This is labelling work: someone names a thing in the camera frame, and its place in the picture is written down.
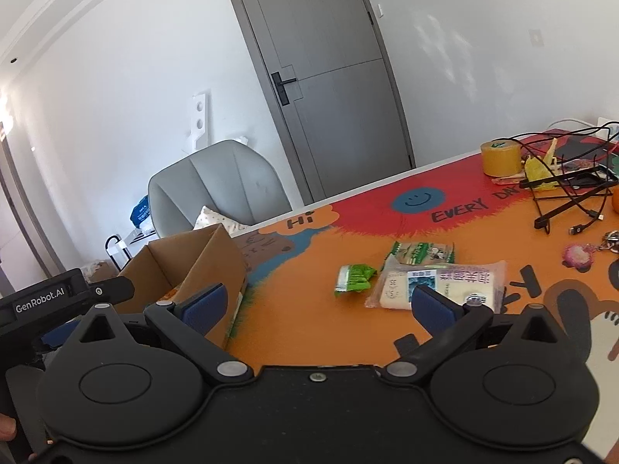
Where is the black door handle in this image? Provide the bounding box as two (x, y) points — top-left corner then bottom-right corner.
(270, 71), (299, 105)

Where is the brown tape roll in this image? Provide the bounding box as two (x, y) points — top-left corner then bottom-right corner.
(480, 138), (523, 177)

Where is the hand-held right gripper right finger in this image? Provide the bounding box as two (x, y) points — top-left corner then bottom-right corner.
(386, 285), (569, 382)

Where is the yellow plastic bag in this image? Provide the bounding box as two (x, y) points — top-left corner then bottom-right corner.
(522, 137), (563, 190)

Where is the blue bag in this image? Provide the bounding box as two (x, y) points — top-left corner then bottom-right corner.
(129, 194), (154, 227)

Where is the person's left hand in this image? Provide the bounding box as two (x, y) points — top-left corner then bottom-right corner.
(0, 415), (50, 461)

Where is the grey door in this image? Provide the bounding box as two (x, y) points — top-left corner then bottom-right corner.
(219, 0), (417, 206)

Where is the green and white snack packet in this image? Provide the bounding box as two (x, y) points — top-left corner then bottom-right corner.
(389, 240), (456, 268)

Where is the pink round keychain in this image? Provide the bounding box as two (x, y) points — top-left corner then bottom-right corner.
(562, 242), (595, 270)

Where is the white patterned cushion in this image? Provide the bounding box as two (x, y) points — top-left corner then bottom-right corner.
(193, 205), (251, 234)

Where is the white board with holes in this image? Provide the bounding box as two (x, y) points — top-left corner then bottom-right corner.
(182, 89), (212, 156)

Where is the large white blue-label snack packet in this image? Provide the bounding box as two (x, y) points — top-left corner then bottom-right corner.
(364, 258), (510, 313)

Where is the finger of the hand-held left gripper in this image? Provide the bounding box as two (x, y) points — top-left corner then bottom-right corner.
(87, 276), (135, 303)

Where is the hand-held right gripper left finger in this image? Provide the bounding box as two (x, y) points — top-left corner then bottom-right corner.
(72, 283), (253, 385)

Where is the small green snack packet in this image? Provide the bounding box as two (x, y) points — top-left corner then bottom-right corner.
(333, 264), (378, 299)

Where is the brown cardboard box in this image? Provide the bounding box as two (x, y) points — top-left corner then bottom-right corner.
(113, 225), (250, 350)

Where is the colourful cartoon table mat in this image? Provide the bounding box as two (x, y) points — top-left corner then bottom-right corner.
(225, 126), (619, 369)

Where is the black usb cable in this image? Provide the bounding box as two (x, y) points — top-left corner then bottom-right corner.
(509, 126), (619, 235)
(560, 188), (605, 221)

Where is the grey chair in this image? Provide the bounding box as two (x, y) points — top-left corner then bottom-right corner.
(147, 138), (294, 241)

